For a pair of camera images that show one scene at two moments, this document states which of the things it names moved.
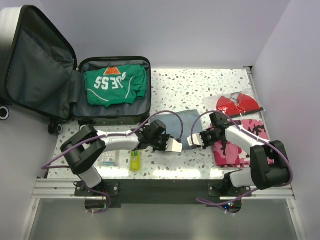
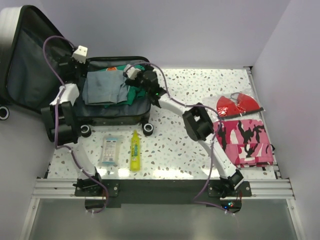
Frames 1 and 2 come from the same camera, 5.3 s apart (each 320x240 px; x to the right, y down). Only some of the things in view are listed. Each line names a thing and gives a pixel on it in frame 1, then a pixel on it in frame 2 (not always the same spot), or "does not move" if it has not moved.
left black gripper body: x=159 y=144 → x=81 y=69
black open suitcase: x=39 y=76 does not move
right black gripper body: x=209 y=138 → x=138 y=80
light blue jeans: x=173 y=123 → x=104 y=87
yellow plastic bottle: x=135 y=160 does not move
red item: x=234 y=103 does not move
